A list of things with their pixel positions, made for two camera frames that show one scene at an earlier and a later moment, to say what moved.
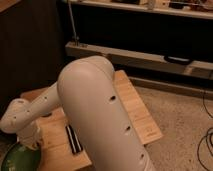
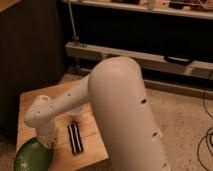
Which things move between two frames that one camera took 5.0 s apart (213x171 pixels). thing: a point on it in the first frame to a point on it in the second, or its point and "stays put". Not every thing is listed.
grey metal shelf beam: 139,59 stays put
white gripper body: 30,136 to 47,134
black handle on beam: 177,60 stays put
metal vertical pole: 77,39 stays put
